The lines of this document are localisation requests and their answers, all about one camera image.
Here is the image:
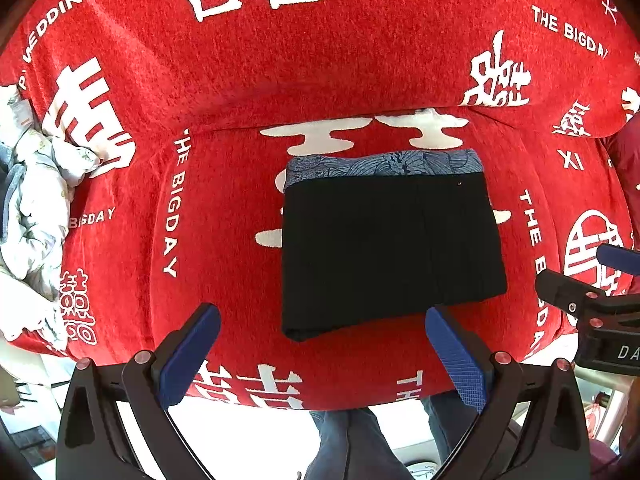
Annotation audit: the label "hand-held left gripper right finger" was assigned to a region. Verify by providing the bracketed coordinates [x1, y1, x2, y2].
[425, 305, 592, 480]

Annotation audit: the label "person's leg in jeans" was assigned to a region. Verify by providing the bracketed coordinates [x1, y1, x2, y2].
[420, 392, 482, 461]
[307, 407, 417, 480]

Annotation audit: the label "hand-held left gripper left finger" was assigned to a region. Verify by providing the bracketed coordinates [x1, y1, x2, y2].
[56, 302, 222, 480]

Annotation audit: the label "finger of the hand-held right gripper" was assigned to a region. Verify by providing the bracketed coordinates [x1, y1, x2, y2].
[535, 269, 610, 330]
[596, 243, 640, 277]

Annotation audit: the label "grey cloth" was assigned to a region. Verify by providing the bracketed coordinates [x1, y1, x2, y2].
[0, 144, 27, 233]

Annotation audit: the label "dark red cloth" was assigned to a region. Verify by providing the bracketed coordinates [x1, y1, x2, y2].
[602, 112, 640, 252]

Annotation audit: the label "black pants with blue waistband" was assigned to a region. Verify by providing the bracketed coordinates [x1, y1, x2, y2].
[280, 149, 509, 343]

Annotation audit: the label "red printed sofa cover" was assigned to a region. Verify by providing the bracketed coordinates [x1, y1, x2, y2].
[0, 0, 640, 412]

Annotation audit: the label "white shoe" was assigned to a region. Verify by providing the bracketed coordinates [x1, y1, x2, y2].
[404, 460, 442, 480]

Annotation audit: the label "white floral blanket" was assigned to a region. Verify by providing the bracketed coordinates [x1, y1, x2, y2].
[0, 84, 101, 356]

